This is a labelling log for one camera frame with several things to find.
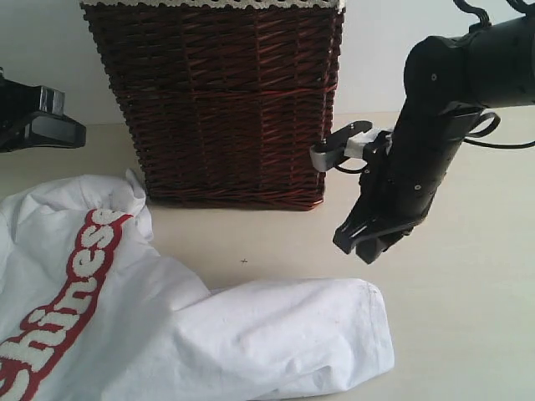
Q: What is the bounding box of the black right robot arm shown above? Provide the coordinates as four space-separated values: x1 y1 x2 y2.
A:
333 16 534 263

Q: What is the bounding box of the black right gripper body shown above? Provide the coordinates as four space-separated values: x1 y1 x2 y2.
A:
357 108 464 226

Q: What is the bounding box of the dark brown wicker basket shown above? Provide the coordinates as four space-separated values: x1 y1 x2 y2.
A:
80 1 346 211

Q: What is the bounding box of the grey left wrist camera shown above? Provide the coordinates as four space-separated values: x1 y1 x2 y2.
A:
1 69 65 119

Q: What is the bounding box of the white t-shirt with red logo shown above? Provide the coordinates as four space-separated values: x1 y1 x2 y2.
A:
1 172 395 400

